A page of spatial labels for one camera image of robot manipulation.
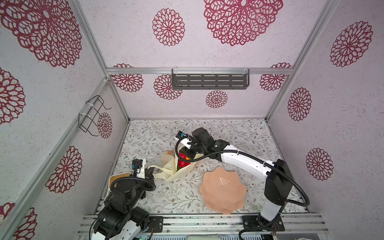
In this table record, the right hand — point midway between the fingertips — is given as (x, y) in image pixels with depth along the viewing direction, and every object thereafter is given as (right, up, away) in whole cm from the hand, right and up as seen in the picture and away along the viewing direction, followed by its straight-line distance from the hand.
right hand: (180, 145), depth 79 cm
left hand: (-12, -10, -10) cm, 18 cm away
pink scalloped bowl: (+24, -27, +7) cm, 37 cm away
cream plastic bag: (-5, -11, -9) cm, 15 cm away
